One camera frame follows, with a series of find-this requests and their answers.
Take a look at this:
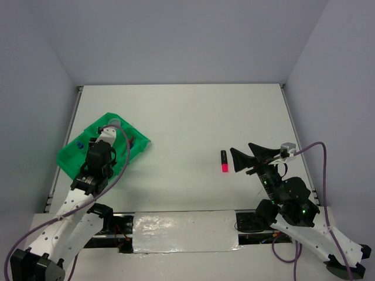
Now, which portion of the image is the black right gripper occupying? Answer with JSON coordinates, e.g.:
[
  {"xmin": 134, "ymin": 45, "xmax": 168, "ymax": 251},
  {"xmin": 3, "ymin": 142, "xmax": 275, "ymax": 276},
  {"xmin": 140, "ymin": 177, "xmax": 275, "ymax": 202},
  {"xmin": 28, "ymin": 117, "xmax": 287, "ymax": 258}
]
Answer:
[{"xmin": 229, "ymin": 142, "xmax": 281, "ymax": 204}]

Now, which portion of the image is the pink cap black highlighter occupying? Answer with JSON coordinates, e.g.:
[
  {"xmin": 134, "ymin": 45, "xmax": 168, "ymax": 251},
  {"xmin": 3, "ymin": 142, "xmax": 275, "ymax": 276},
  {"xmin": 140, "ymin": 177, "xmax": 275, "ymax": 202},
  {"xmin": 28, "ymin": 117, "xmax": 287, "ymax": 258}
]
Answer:
[{"xmin": 220, "ymin": 150, "xmax": 229, "ymax": 173}]

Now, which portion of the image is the clear plastic bottle cap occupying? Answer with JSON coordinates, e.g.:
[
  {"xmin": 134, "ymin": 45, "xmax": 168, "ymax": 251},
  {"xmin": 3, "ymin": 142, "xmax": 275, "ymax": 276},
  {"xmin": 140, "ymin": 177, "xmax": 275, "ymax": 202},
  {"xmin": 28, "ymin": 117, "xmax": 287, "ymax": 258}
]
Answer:
[{"xmin": 108, "ymin": 118, "xmax": 121, "ymax": 126}]

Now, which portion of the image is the clear blue spray bottle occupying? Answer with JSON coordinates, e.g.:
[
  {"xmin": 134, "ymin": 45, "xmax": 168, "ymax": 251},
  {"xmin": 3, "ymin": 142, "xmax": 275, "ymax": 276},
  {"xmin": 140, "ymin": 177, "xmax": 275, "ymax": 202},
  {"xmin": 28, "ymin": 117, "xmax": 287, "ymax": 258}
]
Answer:
[{"xmin": 76, "ymin": 140, "xmax": 85, "ymax": 150}]

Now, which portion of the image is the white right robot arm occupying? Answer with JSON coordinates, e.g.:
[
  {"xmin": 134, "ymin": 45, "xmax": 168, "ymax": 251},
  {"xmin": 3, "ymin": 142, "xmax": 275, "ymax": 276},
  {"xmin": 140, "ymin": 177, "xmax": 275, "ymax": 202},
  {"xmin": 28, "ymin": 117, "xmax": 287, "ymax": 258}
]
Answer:
[{"xmin": 230, "ymin": 143, "xmax": 371, "ymax": 280}]

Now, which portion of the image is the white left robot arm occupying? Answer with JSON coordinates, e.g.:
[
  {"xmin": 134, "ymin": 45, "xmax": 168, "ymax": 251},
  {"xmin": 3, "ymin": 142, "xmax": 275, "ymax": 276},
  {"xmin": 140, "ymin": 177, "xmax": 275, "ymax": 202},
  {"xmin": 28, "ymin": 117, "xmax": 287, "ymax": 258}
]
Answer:
[{"xmin": 4, "ymin": 137, "xmax": 116, "ymax": 280}]

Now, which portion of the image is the green divided plastic tray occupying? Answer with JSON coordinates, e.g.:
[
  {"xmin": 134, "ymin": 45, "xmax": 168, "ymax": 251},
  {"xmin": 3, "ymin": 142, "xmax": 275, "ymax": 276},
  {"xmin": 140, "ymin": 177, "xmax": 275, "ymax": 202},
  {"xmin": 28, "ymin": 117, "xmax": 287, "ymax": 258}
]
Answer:
[{"xmin": 57, "ymin": 112, "xmax": 150, "ymax": 179}]

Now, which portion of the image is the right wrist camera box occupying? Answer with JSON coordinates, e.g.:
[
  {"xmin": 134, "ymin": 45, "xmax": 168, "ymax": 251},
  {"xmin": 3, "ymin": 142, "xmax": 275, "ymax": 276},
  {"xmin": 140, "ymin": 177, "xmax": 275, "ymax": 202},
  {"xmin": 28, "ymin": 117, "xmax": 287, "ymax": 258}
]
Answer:
[{"xmin": 271, "ymin": 142, "xmax": 296, "ymax": 165}]

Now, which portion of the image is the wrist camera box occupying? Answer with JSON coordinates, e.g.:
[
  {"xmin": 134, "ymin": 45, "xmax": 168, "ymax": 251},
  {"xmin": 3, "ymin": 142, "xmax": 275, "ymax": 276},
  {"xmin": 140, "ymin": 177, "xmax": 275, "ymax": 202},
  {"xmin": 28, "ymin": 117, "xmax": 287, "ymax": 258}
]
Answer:
[
  {"xmin": 95, "ymin": 126, "xmax": 117, "ymax": 146},
  {"xmin": 271, "ymin": 142, "xmax": 296, "ymax": 165}
]

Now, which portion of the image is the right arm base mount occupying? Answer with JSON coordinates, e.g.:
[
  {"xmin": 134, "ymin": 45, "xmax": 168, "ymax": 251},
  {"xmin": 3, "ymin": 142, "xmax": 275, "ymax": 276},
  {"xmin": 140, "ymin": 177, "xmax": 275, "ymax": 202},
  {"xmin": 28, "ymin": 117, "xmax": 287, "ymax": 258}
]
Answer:
[{"xmin": 234, "ymin": 199, "xmax": 292, "ymax": 246}]

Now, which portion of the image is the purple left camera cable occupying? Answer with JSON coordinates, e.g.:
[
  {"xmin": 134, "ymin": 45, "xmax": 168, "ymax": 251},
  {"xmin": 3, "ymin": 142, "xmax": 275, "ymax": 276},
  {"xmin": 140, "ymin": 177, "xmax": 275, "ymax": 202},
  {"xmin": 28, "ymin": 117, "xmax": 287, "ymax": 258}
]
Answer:
[{"xmin": 4, "ymin": 125, "xmax": 131, "ymax": 281}]

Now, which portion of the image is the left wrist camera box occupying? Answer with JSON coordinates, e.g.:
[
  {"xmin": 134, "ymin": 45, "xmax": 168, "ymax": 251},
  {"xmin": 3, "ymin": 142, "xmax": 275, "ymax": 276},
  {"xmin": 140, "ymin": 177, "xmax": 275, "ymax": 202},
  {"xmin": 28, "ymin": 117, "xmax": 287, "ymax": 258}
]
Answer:
[{"xmin": 95, "ymin": 126, "xmax": 117, "ymax": 146}]

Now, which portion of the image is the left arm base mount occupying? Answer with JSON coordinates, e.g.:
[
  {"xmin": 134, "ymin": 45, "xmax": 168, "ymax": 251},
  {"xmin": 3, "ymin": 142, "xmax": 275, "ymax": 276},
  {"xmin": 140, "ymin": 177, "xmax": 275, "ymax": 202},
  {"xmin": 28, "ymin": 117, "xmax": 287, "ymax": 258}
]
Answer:
[{"xmin": 84, "ymin": 203, "xmax": 135, "ymax": 253}]

